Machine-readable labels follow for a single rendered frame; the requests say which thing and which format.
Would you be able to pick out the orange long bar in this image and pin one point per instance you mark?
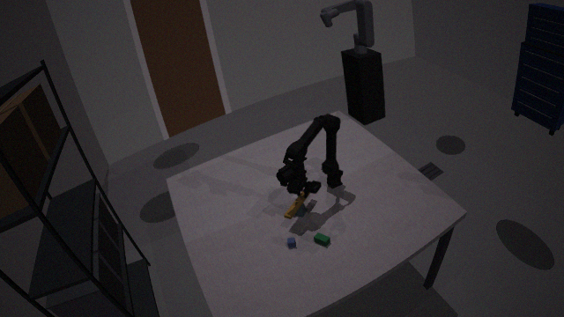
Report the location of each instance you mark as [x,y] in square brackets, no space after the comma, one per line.
[295,206]

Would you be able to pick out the green block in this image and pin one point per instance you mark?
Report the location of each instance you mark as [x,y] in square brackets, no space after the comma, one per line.
[322,239]

